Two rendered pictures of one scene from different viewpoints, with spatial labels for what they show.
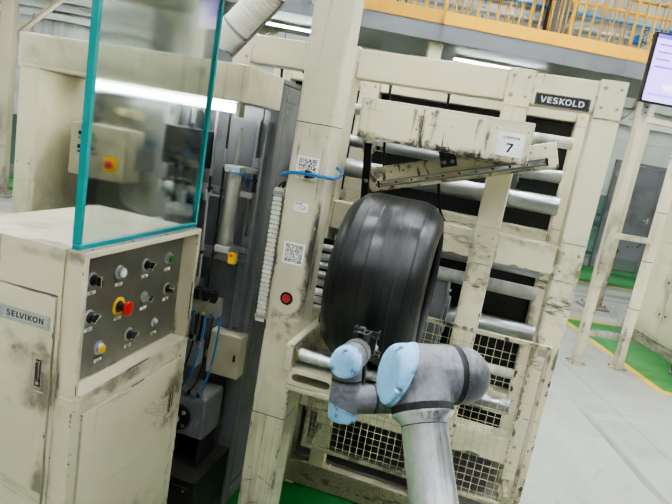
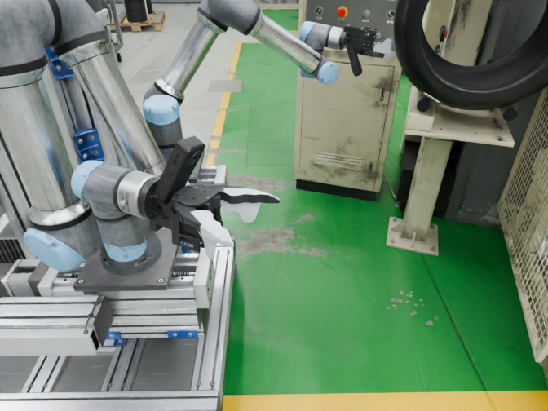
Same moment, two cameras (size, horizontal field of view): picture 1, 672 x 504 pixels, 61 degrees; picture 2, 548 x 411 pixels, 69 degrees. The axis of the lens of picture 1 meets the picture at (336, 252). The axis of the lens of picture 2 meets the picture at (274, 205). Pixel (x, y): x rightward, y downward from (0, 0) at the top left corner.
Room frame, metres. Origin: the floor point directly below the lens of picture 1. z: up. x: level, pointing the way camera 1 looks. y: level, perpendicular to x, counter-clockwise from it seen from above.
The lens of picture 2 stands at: (1.30, -1.66, 1.41)
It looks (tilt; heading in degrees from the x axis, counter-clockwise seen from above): 35 degrees down; 94
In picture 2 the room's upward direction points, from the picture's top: straight up
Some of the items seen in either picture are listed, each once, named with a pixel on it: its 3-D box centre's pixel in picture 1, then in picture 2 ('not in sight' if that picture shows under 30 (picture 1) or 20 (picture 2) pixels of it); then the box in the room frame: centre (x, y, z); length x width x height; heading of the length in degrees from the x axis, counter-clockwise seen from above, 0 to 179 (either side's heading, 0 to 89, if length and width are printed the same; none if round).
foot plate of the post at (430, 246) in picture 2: not in sight; (413, 233); (1.96, 0.12, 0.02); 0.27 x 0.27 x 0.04; 76
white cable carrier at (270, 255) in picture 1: (272, 255); not in sight; (1.96, 0.21, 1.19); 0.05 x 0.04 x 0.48; 166
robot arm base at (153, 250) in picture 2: not in sight; (128, 239); (0.88, -0.91, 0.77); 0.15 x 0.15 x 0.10
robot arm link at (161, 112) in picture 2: not in sight; (162, 118); (0.84, -0.41, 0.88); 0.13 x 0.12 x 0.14; 111
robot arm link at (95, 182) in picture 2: not in sight; (108, 187); (0.97, -1.09, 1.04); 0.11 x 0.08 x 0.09; 159
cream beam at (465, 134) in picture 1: (445, 132); not in sight; (2.18, -0.32, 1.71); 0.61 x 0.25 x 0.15; 76
